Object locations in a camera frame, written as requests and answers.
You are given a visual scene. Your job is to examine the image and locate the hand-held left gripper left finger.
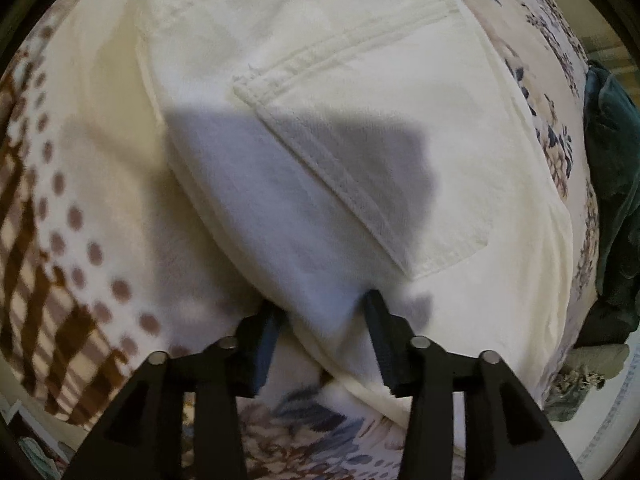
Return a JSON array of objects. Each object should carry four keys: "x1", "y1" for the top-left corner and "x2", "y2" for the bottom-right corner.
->
[{"x1": 63, "y1": 301, "x2": 286, "y2": 480}]

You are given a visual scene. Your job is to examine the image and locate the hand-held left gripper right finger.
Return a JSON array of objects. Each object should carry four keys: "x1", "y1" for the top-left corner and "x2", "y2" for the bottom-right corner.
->
[{"x1": 362, "y1": 289, "x2": 584, "y2": 480}]

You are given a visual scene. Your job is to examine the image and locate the white pants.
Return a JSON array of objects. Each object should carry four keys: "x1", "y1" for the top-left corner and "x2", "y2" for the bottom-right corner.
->
[{"x1": 131, "y1": 0, "x2": 575, "y2": 431}]

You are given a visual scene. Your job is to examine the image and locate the floral printed blanket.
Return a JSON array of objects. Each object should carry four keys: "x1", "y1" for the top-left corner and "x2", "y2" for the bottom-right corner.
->
[{"x1": 0, "y1": 0, "x2": 601, "y2": 480}]

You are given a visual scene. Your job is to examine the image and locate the dark green cloth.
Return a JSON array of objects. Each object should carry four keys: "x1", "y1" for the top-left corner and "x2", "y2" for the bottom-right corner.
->
[{"x1": 575, "y1": 60, "x2": 640, "y2": 348}]

